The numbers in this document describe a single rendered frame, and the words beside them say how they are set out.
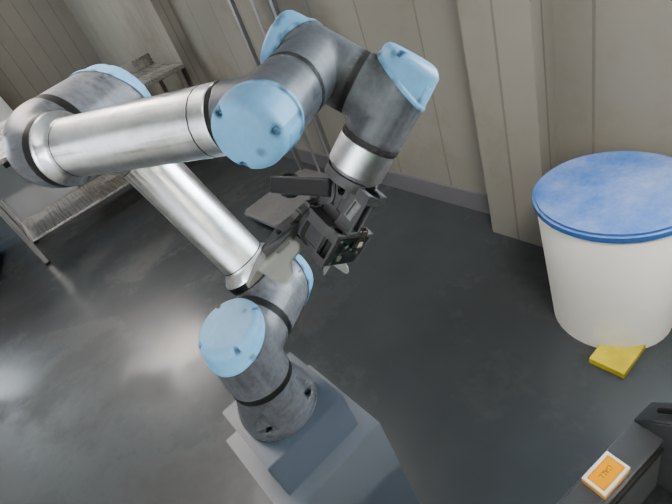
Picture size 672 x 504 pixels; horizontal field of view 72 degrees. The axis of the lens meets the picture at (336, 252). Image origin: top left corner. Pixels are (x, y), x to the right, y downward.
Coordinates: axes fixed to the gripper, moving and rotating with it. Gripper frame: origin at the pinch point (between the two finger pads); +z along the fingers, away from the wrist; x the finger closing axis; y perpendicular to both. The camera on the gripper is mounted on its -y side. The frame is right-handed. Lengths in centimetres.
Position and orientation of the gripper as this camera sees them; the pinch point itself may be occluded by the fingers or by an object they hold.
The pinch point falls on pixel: (284, 277)
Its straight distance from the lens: 70.3
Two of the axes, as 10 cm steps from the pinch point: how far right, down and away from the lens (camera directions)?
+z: -4.3, 7.7, 4.7
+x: 6.6, -0.8, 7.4
